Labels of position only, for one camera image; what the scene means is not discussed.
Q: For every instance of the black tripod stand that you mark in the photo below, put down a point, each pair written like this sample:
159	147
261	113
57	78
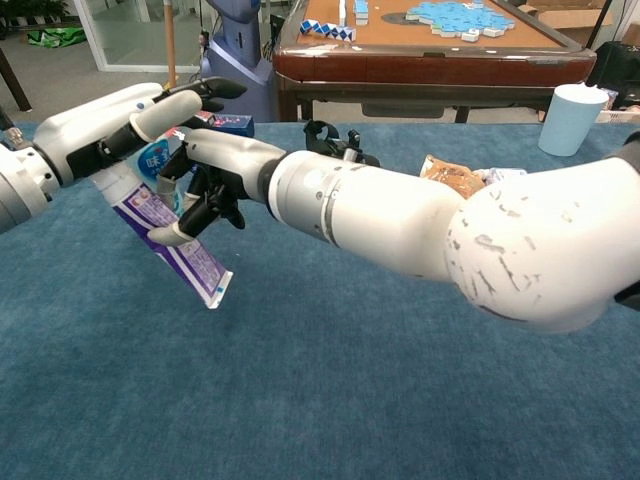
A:
599	22

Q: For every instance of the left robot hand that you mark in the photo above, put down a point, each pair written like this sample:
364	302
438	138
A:
85	130

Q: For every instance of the green bag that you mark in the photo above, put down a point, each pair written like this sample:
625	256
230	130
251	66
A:
55	37

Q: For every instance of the blue mahjong tile pile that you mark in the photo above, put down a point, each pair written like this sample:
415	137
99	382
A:
460	17

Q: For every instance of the cardboard box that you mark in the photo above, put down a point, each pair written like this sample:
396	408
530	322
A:
565	17

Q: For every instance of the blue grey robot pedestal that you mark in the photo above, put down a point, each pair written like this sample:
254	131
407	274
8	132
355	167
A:
235	50

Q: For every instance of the green potted plants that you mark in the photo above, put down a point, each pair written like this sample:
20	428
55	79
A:
30	10

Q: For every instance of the dark wooden table leg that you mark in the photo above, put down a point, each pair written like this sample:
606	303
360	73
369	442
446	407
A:
15	82

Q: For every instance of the wooden pole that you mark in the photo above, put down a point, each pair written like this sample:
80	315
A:
170	45

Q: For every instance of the blue felt table mat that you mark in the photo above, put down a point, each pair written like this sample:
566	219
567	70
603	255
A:
300	390

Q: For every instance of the blue white snake puzzle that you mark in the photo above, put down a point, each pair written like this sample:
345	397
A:
327	30

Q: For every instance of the purple toothpaste tube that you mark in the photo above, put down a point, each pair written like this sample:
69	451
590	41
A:
150	215

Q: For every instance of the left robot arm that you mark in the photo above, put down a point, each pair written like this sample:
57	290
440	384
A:
22	185

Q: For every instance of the dark blue box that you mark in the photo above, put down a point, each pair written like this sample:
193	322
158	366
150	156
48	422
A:
235	124

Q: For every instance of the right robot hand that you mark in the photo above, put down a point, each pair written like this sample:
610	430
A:
230	155

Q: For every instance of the white bottle blue label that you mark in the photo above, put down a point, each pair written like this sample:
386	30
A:
155	161

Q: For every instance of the light blue cup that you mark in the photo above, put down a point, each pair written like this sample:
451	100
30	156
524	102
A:
570	122

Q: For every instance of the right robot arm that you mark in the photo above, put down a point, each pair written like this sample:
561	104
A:
450	235

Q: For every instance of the stacked blue mahjong tiles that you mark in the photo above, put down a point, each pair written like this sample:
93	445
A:
361	12

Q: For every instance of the white box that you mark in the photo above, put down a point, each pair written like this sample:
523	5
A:
505	175

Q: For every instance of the orange spout pouch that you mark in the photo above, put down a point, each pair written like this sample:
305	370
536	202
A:
450	177

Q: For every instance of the brown mahjong table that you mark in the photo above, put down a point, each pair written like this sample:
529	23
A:
425	67

